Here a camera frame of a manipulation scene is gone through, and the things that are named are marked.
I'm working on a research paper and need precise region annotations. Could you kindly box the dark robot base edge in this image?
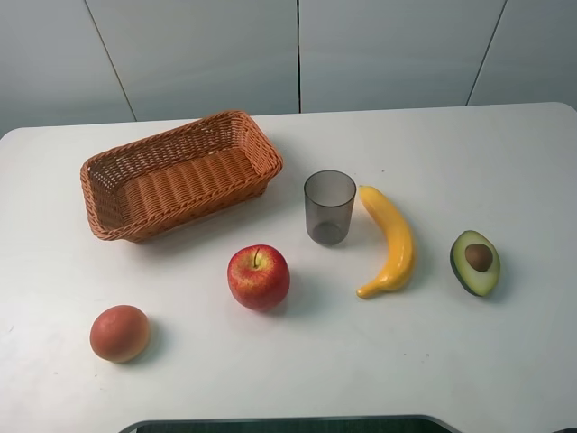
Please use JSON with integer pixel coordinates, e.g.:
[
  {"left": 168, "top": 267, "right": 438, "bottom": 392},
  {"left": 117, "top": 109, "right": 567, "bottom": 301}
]
[{"left": 123, "top": 417, "right": 456, "bottom": 433}]

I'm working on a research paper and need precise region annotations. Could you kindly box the orange wicker basket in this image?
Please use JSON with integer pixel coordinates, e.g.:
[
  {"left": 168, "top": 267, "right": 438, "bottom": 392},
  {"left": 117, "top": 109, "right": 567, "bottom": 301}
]
[{"left": 80, "top": 110, "right": 283, "bottom": 243}]

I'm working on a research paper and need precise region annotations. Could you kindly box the grey translucent plastic cup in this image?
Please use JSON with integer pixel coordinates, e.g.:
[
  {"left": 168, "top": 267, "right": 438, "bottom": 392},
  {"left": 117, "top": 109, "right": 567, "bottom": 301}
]
[{"left": 303, "top": 170, "right": 357, "bottom": 246}]

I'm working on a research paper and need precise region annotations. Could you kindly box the red apple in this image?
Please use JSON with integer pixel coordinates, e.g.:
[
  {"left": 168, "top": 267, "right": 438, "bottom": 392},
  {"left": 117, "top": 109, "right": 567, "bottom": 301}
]
[{"left": 227, "top": 244, "right": 290, "bottom": 312}]

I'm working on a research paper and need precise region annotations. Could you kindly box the yellow banana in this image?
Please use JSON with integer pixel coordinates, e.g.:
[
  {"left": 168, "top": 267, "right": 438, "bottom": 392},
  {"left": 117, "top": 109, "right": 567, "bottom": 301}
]
[{"left": 356, "top": 186, "right": 416, "bottom": 299}]

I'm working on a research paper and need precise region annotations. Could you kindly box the halved avocado with pit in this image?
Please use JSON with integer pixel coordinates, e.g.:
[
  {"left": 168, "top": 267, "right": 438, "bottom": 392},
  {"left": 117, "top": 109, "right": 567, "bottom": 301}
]
[{"left": 450, "top": 230, "right": 500, "bottom": 297}]

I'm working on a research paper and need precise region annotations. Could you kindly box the round brown bread bun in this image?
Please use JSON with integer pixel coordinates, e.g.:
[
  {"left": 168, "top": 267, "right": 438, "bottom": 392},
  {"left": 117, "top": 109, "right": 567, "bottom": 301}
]
[{"left": 89, "top": 305, "right": 151, "bottom": 364}]

